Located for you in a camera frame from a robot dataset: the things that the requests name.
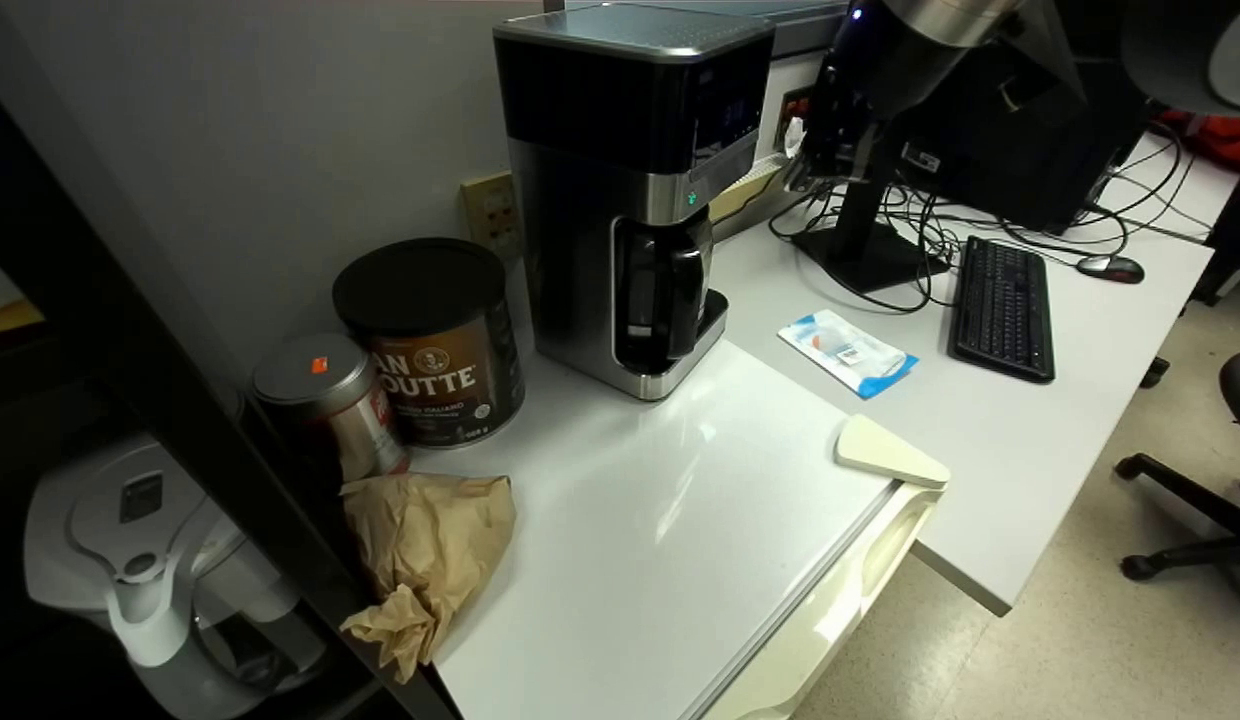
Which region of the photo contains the white water filter pitcher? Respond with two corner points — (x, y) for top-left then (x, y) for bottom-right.
(21, 432), (331, 720)

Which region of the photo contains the orange bag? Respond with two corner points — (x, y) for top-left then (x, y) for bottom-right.
(1180, 108), (1240, 173)

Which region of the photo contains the beige power strip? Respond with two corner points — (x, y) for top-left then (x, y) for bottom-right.
(707, 141), (836, 231)

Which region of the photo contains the black silver coffee machine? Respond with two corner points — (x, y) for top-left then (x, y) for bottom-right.
(490, 3), (781, 410)

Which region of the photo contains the beige fridge hinge cover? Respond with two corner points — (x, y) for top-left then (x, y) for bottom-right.
(831, 414), (950, 487)

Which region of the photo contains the black monitor stand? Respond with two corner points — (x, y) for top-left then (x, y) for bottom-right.
(789, 133), (956, 301)

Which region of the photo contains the glass coffee carafe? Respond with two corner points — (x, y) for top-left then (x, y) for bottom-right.
(611, 213), (715, 381)

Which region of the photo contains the small spice bottle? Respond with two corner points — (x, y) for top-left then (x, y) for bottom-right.
(247, 331), (413, 487)

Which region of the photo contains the white mini fridge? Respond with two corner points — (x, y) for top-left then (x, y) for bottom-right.
(416, 335), (949, 720)

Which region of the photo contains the white wall power box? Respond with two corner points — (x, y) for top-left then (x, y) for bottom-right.
(755, 54), (821, 165)

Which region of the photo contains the brown coffee can black lid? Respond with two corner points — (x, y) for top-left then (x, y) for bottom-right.
(329, 237), (529, 454)

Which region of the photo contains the black computer keyboard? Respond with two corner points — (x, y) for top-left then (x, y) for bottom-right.
(949, 237), (1059, 388)

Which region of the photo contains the black shelf frame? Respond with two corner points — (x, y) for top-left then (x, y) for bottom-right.
(0, 78), (462, 720)

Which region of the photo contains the crumpled brown paper bag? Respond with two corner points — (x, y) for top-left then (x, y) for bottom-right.
(337, 468), (520, 688)

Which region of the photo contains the black office chair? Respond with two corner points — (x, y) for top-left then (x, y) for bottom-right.
(1111, 350), (1240, 586)

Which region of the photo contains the black computer monitor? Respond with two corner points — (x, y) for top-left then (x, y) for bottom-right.
(895, 35), (1161, 239)

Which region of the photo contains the black monitor cable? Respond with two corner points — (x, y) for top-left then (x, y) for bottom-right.
(763, 156), (970, 319)

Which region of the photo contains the beige wall outlet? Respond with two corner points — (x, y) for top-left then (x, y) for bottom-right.
(456, 170), (529, 259)

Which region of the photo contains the black mouse cable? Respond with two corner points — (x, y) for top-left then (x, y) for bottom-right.
(994, 128), (1215, 263)

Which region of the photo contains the blue white wipes packet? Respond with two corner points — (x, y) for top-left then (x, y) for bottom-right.
(777, 307), (925, 403)

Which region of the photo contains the black computer mouse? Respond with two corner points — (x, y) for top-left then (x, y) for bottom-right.
(1072, 252), (1148, 290)

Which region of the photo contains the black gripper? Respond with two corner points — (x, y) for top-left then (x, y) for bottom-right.
(804, 0), (949, 186)

